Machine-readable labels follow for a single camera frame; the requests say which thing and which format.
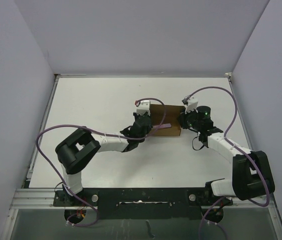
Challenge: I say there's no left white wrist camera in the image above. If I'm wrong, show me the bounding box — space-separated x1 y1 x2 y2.
134 100 151 116

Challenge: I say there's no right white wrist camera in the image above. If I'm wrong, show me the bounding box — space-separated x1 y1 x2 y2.
182 95 199 114

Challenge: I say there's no pink highlighter pen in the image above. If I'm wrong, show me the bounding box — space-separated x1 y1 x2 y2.
153 123 172 130

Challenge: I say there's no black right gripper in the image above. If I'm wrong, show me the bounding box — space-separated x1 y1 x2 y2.
176 106 201 131

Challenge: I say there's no brown cardboard box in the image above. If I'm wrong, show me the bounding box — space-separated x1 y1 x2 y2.
150 104 185 137

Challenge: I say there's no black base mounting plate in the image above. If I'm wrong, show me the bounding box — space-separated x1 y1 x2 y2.
53 187 233 220

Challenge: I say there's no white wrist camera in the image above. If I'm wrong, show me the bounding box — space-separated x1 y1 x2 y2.
134 100 151 116
182 95 199 114

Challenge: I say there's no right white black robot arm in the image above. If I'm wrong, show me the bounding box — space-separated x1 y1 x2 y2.
178 106 275 205

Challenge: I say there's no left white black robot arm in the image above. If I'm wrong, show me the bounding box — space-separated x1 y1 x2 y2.
55 112 153 206

